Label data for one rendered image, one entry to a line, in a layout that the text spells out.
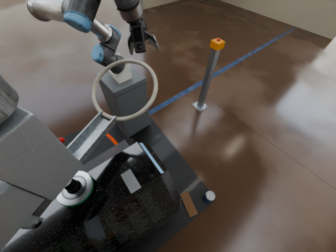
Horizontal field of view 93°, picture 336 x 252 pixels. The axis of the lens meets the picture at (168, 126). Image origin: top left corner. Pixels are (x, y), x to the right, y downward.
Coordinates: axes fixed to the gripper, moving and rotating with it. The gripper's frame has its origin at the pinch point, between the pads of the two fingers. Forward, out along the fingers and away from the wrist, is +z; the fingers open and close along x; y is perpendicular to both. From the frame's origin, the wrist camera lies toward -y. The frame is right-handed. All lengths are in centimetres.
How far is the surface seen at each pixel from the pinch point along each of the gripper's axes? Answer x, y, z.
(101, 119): 41, -21, 29
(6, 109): 34, -40, -32
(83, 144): 48, -38, 22
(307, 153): -179, -53, 181
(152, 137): 32, -8, 151
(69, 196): 61, -67, 30
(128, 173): 29, -58, 46
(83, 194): 53, -68, 32
